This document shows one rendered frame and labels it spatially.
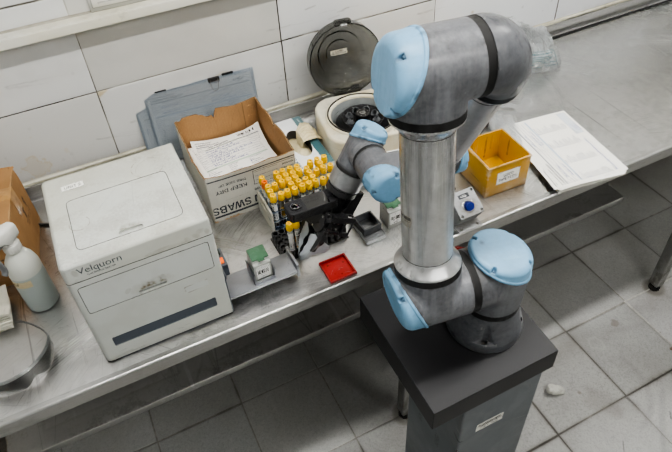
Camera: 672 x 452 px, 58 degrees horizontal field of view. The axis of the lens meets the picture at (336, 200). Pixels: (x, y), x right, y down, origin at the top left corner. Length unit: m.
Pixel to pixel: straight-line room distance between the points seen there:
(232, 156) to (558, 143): 0.92
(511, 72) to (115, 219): 0.77
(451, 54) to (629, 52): 1.59
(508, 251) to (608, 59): 1.31
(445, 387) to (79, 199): 0.80
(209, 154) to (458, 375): 0.91
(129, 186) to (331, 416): 1.23
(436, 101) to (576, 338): 1.78
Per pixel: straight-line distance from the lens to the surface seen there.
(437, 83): 0.82
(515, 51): 0.88
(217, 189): 1.53
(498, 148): 1.75
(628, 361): 2.51
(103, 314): 1.28
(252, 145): 1.72
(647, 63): 2.34
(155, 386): 2.08
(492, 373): 1.23
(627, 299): 2.69
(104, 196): 1.29
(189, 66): 1.74
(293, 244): 1.45
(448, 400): 1.19
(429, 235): 0.97
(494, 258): 1.09
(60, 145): 1.79
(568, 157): 1.80
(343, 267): 1.45
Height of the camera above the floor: 1.97
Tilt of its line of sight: 43 degrees down
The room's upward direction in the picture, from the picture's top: 4 degrees counter-clockwise
